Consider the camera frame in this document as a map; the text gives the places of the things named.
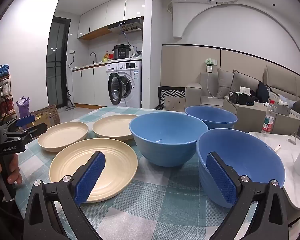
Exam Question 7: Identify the shoe rack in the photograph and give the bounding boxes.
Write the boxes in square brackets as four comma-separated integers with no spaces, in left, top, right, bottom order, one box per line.
[0,74,17,130]

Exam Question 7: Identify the green white wall charger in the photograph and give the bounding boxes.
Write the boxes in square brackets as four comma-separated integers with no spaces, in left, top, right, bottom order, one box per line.
[205,58,217,73]

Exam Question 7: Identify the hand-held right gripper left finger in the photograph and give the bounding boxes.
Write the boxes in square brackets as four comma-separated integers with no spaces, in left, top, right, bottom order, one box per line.
[23,151,107,240]

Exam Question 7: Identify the blue bowl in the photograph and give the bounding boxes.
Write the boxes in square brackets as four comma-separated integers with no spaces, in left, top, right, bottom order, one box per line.
[196,128,286,208]
[129,112,209,167]
[184,105,238,130]

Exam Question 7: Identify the grey sofa cushion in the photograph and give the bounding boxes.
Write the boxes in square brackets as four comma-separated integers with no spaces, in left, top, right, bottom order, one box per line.
[230,69,260,98]
[217,68,234,99]

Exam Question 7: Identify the teal checked tablecloth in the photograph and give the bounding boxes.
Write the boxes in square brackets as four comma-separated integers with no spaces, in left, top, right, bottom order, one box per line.
[15,106,260,240]

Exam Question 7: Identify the white upper kitchen cabinets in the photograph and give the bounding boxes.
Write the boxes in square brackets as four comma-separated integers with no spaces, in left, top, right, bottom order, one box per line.
[77,0,147,39]

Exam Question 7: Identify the grey sofa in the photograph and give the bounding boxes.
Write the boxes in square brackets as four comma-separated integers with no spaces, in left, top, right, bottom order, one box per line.
[185,65,300,125]

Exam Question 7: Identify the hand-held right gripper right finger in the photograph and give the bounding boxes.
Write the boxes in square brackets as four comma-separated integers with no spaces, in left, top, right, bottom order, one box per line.
[206,151,289,240]

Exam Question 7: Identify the tan cardboard box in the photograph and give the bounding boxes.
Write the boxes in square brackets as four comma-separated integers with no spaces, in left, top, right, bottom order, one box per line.
[32,114,50,127]

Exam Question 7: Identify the patterned brown cardboard box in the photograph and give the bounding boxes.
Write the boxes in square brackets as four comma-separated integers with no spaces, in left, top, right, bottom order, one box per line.
[30,104,61,128]

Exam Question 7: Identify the black framed glass door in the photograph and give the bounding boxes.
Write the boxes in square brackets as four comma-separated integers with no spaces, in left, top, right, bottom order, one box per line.
[45,17,71,108]

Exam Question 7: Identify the cream round plate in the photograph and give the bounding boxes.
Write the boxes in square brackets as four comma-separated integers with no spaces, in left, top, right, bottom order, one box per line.
[92,114,140,141]
[38,122,89,152]
[49,137,138,203]

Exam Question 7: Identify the person's left hand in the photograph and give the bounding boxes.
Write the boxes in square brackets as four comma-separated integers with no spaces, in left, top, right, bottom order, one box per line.
[0,152,23,190]

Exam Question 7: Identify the black pressure cooker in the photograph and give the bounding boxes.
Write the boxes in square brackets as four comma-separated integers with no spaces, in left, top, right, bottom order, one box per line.
[114,44,129,60]

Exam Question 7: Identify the white lower kitchen cabinets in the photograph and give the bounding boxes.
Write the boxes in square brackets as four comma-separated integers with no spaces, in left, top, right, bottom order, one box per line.
[72,66,108,107]

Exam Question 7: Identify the upright floor mop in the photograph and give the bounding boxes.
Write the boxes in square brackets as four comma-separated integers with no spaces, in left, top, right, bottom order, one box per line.
[66,89,76,111]

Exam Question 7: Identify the white kitchen cabinets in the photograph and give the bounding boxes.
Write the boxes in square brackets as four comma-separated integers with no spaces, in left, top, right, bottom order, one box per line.
[72,66,108,107]
[77,0,147,39]

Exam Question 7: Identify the beige side cabinet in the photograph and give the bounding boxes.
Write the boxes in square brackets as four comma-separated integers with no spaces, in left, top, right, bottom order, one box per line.
[222,95,300,134]

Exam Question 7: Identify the dark blue garment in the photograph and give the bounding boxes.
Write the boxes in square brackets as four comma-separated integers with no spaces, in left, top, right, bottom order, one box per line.
[255,81,274,103]

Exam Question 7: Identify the purple bag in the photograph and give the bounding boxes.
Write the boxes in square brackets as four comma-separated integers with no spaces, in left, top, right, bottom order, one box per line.
[17,96,30,124]

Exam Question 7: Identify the clear water bottle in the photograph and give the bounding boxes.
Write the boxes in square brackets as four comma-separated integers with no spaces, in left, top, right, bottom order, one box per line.
[261,100,276,137]

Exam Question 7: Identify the white washing machine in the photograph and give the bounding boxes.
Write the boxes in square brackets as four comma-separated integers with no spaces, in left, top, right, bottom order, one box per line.
[106,60,142,108]

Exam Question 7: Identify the black white patterned cushion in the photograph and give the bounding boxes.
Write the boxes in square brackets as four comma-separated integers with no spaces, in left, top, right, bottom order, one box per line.
[157,86,186,112]

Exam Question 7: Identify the black box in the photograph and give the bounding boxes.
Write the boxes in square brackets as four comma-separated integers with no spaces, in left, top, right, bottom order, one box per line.
[228,91,255,105]

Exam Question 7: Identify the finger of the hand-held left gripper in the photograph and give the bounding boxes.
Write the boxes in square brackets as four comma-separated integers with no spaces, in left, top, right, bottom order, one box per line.
[1,115,36,133]
[4,123,47,140]

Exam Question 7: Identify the range hood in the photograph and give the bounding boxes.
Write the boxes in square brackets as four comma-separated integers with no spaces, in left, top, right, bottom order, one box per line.
[108,17,143,33]

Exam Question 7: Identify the white marble table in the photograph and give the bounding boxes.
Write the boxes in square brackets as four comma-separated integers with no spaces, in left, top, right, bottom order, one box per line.
[247,131,300,209]

